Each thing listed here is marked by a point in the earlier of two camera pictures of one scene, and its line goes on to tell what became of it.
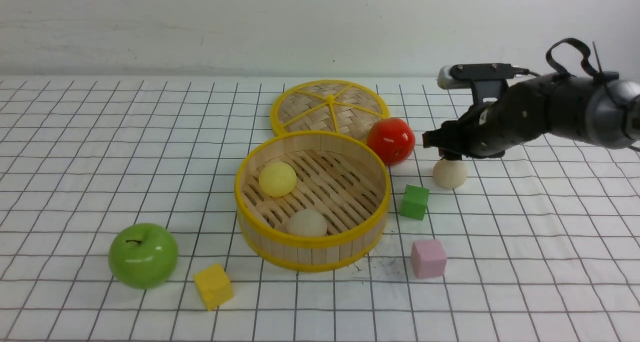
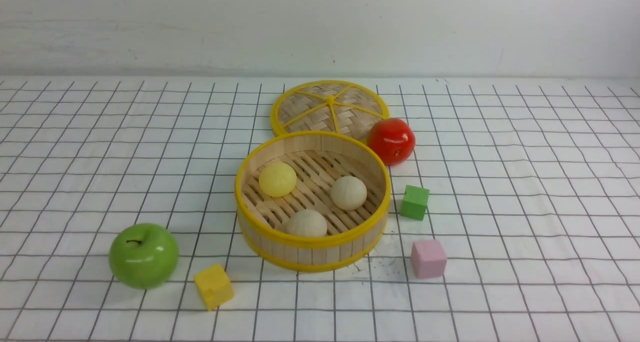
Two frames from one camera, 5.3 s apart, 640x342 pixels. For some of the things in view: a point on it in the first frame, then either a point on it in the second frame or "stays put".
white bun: [449, 174] to [348, 192]
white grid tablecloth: [539, 244] stays put
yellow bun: [277, 179] stays put
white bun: [307, 223] stays put
